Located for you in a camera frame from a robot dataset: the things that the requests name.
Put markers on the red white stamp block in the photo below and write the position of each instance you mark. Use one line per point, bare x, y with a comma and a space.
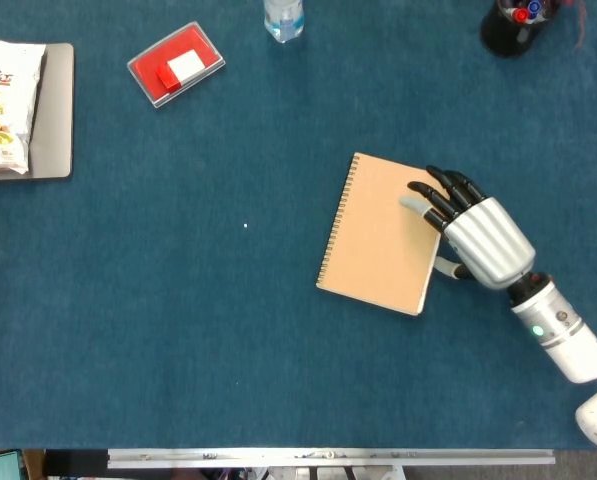
180, 70

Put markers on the red stamp pad case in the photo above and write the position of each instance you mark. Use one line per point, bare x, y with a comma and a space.
150, 77

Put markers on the blue capped marker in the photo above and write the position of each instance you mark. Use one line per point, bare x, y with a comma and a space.
534, 7

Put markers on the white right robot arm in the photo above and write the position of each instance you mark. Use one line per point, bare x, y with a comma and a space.
568, 340

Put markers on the tan spiral notebook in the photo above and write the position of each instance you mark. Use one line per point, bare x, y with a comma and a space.
378, 235

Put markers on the black pen holder cup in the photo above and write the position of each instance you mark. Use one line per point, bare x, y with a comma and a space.
508, 32

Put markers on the clear plastic water bottle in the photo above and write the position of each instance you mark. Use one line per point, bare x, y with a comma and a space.
283, 20

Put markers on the white snack bag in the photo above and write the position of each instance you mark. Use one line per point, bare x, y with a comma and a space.
0, 105

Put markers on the aluminium frame rail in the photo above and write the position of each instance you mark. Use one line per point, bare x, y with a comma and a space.
328, 457

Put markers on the blue felt table mat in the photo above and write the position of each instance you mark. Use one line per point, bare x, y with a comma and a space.
178, 275

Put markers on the red capped marker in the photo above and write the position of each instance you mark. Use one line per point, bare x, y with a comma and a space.
521, 15

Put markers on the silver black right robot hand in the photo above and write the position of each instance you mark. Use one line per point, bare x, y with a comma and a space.
488, 235

